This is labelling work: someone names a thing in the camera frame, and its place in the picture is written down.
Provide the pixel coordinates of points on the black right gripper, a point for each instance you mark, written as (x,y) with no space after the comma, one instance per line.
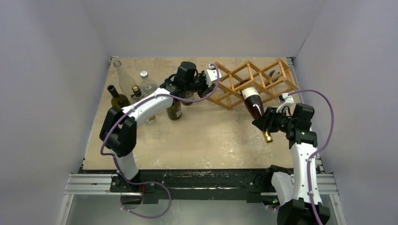
(268,119)

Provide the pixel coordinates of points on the clear squat glass bottle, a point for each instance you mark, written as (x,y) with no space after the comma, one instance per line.
(147,86)

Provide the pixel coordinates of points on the brown bottle gold neck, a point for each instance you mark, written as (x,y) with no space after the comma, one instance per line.
(253,102)

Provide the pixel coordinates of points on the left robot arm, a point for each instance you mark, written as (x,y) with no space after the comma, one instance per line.
(119,130)

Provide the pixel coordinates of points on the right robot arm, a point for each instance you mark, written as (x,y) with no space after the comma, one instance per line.
(299,197)

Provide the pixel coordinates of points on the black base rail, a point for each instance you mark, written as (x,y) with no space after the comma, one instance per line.
(195,184)

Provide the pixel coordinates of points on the green bottle cream label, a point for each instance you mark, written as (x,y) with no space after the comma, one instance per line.
(118,100)

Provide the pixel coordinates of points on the wooden wine rack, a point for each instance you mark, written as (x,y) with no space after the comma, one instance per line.
(270,82)

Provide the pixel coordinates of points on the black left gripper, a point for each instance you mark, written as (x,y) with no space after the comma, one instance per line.
(206,89)

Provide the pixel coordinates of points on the clear tall glass bottle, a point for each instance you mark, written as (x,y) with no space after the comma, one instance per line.
(126,82)

